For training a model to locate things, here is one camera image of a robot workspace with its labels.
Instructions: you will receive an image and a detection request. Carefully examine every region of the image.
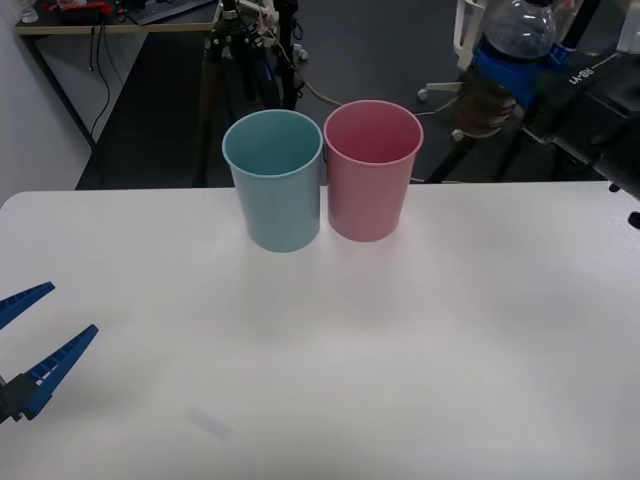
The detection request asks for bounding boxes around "pale blue plastic bin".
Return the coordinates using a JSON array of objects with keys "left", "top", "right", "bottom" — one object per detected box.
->
[{"left": 221, "top": 109, "right": 324, "bottom": 254}]

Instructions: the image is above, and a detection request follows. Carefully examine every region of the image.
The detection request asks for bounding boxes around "long black hanging cable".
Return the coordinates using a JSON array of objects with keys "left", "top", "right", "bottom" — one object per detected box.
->
[{"left": 91, "top": 23, "right": 113, "bottom": 147}]

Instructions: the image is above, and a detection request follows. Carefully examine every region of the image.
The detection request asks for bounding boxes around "pink plastic bin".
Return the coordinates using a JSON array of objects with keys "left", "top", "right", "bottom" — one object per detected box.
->
[{"left": 322, "top": 99, "right": 425, "bottom": 244}]

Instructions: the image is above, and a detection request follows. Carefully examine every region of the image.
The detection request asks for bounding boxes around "clear bottle with dark label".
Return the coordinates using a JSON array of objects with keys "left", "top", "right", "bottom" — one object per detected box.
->
[{"left": 451, "top": 0, "right": 560, "bottom": 140}]

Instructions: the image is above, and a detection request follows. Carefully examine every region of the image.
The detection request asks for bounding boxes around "red tool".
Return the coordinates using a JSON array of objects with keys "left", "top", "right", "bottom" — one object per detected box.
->
[{"left": 41, "top": 0, "right": 114, "bottom": 16}]

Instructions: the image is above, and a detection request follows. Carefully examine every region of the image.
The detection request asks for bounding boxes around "black tripod with white head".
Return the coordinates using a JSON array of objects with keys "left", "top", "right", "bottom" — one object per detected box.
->
[{"left": 192, "top": 0, "right": 307, "bottom": 189}]

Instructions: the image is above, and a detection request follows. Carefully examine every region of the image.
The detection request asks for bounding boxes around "black keyboard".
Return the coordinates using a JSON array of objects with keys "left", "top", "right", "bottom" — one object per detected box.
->
[{"left": 127, "top": 0, "right": 217, "bottom": 27}]

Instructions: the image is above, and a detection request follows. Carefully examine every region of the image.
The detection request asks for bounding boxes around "black tripod with blue legs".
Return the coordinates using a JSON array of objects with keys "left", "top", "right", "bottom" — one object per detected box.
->
[{"left": 424, "top": 0, "right": 604, "bottom": 184}]

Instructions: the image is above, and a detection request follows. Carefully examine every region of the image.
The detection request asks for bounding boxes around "dark desk with wooden edge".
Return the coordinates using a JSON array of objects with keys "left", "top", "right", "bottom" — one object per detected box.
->
[{"left": 14, "top": 0, "right": 224, "bottom": 190}]

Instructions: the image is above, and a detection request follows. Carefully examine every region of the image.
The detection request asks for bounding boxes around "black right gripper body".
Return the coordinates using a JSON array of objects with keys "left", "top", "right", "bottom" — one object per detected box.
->
[{"left": 521, "top": 48, "right": 640, "bottom": 145}]

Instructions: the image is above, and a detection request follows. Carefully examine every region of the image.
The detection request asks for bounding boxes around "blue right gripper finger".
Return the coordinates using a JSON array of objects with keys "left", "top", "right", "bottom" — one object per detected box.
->
[
  {"left": 471, "top": 43, "right": 547, "bottom": 110},
  {"left": 548, "top": 41, "right": 577, "bottom": 67}
]

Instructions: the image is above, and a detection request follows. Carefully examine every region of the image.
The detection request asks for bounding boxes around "beige cable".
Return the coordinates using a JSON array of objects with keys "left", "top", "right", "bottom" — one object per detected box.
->
[{"left": 259, "top": 19, "right": 464, "bottom": 117}]

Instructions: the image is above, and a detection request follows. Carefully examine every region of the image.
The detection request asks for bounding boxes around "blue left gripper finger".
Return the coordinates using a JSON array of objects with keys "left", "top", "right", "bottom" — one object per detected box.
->
[
  {"left": 0, "top": 282, "right": 56, "bottom": 331},
  {"left": 8, "top": 324, "right": 100, "bottom": 424}
]

